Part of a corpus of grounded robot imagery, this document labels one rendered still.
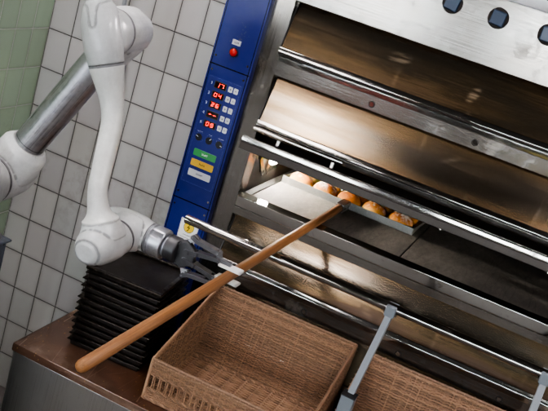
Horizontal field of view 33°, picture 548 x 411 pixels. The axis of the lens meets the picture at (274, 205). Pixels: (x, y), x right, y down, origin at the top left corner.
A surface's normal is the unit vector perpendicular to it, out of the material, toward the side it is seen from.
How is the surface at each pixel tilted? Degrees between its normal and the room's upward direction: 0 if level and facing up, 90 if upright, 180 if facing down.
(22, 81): 90
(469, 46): 90
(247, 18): 90
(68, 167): 90
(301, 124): 70
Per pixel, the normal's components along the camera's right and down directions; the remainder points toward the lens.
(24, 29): 0.89, 0.37
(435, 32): -0.36, 0.19
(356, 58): -0.24, -0.13
